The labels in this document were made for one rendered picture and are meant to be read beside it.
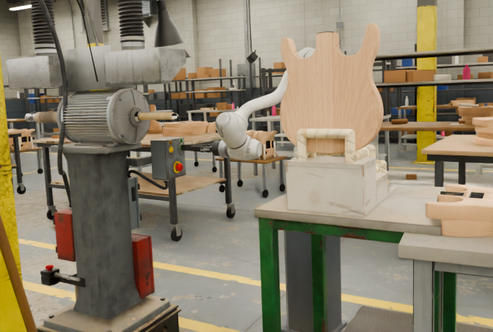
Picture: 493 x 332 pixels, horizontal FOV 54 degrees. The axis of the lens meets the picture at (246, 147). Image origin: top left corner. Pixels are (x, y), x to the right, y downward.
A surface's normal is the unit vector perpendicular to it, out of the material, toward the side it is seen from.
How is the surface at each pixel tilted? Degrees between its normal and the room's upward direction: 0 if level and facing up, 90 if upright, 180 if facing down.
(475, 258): 90
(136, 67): 90
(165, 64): 90
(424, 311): 90
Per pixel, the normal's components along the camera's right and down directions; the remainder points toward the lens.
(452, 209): -0.25, 0.12
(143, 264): 0.88, 0.02
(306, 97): -0.50, 0.12
